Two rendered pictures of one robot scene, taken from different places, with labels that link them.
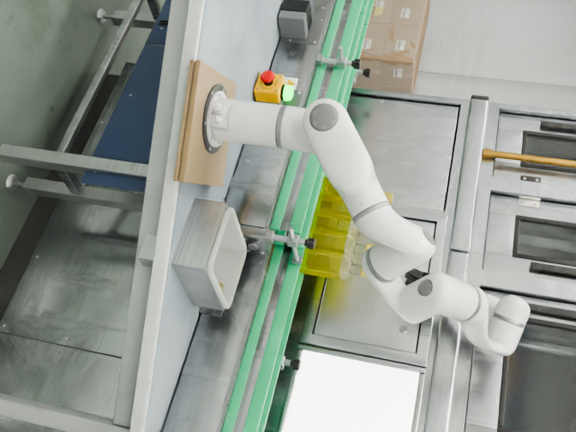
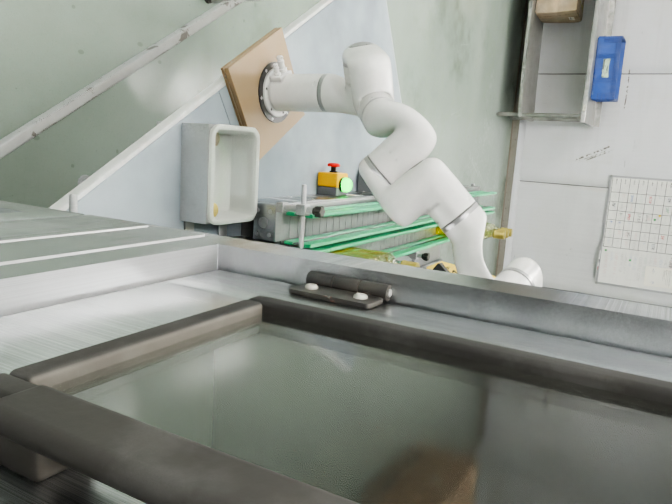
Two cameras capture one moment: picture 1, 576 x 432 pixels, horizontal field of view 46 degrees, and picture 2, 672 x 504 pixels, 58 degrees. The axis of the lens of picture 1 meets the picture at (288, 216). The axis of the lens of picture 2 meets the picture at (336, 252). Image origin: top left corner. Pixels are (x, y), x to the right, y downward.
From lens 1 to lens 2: 1.44 m
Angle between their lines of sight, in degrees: 48
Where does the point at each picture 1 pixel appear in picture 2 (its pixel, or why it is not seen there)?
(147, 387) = (91, 183)
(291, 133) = (331, 80)
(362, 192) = (376, 92)
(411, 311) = (396, 187)
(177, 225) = (204, 108)
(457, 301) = (448, 178)
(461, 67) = not seen: outside the picture
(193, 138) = (251, 59)
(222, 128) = (278, 78)
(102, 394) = not seen: hidden behind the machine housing
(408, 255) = (405, 124)
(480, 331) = (473, 241)
